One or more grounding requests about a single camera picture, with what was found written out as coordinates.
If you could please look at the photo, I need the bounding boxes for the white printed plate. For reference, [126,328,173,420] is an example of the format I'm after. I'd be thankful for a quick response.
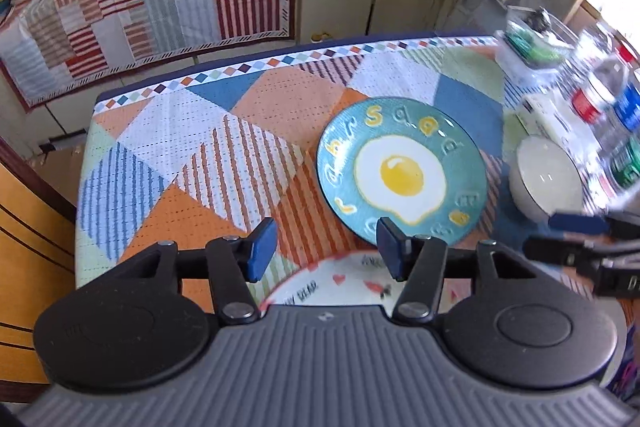
[257,249,476,312]

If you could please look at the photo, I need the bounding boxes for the red label water bottle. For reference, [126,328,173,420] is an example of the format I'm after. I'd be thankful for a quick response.
[571,42,640,124]

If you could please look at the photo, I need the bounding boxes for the green label water bottle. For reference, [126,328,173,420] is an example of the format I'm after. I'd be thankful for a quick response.
[600,136,640,198]

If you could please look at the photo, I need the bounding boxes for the white kitchen cabinet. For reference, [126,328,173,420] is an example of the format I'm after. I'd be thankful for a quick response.
[295,0,454,46]

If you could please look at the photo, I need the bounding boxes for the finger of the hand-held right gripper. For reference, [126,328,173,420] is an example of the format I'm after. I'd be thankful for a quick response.
[522,236,597,266]
[548,213,610,234]

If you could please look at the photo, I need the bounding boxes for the orange wooden board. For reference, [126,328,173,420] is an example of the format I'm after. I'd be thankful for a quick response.
[0,147,81,384]

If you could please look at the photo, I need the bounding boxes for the patchwork tablecloth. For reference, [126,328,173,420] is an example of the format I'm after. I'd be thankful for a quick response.
[75,36,640,308]

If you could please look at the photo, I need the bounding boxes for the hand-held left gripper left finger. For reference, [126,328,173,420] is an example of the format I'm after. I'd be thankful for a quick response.
[122,218,279,327]

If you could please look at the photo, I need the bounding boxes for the teal fried egg plate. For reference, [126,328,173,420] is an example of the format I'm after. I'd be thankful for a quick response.
[316,98,488,244]

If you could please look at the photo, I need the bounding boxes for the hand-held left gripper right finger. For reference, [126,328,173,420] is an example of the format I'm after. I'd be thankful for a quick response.
[376,217,538,324]

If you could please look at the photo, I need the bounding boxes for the blue label water bottle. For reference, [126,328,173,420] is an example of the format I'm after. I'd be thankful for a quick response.
[614,82,640,132]

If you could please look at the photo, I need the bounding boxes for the white ribbed bowl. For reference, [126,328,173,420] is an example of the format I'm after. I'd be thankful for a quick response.
[509,134,586,223]

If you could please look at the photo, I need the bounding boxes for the white printed packet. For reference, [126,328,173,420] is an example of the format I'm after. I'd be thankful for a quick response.
[515,94,597,148]

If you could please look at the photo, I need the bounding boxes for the striped patchwork counter cloth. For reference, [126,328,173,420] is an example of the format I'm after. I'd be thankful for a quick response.
[0,0,297,108]

